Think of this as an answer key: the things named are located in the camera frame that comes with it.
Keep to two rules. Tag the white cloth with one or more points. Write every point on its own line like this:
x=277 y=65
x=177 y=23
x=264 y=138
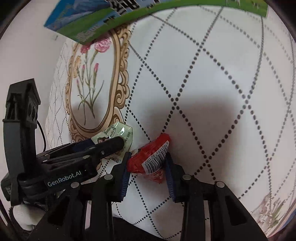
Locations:
x=25 y=215

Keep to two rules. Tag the green blue carton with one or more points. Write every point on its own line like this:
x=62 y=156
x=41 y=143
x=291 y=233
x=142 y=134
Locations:
x=92 y=27

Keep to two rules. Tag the red snack packet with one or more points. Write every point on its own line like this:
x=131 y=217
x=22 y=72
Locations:
x=150 y=150

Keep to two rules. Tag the green snack packet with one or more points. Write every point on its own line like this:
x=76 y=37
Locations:
x=120 y=131

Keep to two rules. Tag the white dotted floral tablecloth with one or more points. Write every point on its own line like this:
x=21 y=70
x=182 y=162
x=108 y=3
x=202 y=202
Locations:
x=208 y=92

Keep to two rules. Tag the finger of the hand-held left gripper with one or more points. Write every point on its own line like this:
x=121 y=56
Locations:
x=108 y=146
x=79 y=146

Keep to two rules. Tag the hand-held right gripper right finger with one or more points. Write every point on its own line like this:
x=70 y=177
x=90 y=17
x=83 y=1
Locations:
x=170 y=178

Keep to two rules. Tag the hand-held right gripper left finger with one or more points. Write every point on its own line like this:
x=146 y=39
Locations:
x=123 y=176

